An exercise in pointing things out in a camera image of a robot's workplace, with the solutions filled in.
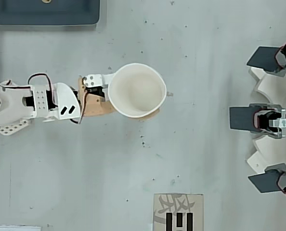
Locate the grey card with black bars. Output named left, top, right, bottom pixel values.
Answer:
left=153, top=193, right=205, bottom=231

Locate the black paper cup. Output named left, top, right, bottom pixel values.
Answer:
left=107, top=63, right=168, bottom=119

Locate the white dispenser machine with paddles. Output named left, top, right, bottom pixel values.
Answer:
left=246, top=66, right=286, bottom=178

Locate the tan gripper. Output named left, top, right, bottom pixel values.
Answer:
left=77, top=73, right=174, bottom=122

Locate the grey paddle actuator unit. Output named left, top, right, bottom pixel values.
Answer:
left=229, top=103, right=286, bottom=140
left=247, top=163, right=286, bottom=201
left=246, top=39, right=286, bottom=77

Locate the dark grey plastic tray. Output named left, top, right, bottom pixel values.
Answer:
left=0, top=0, right=101, bottom=26

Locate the red black servo cable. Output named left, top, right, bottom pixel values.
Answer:
left=28, top=73, right=58, bottom=108
left=69, top=91, right=89, bottom=125

